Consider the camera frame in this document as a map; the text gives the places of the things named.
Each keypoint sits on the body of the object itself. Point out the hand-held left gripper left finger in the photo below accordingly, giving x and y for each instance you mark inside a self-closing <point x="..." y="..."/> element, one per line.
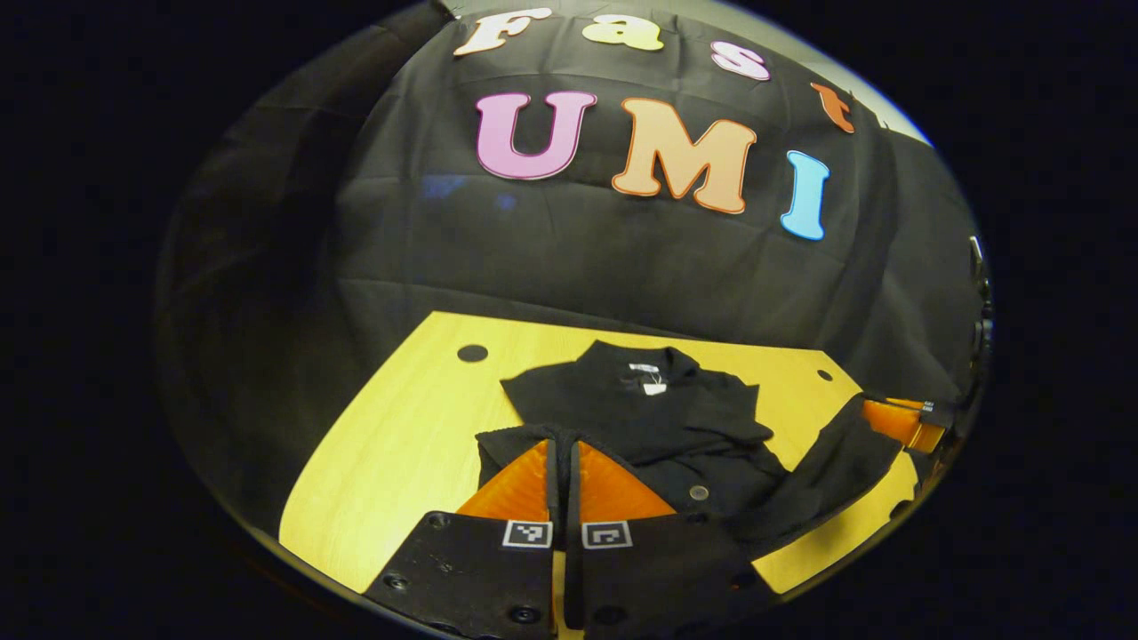
<point x="498" y="569"/>

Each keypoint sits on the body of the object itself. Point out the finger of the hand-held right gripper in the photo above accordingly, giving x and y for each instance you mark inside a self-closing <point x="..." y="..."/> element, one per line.
<point x="893" y="422"/>

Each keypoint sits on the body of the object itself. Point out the black button shirt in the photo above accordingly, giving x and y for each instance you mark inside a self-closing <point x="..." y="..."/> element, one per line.
<point x="640" y="409"/>

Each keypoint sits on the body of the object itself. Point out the black backdrop cloth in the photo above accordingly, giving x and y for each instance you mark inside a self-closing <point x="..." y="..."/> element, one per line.
<point x="578" y="267"/>

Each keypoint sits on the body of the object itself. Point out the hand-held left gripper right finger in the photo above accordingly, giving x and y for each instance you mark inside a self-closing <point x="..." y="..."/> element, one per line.
<point x="658" y="569"/>

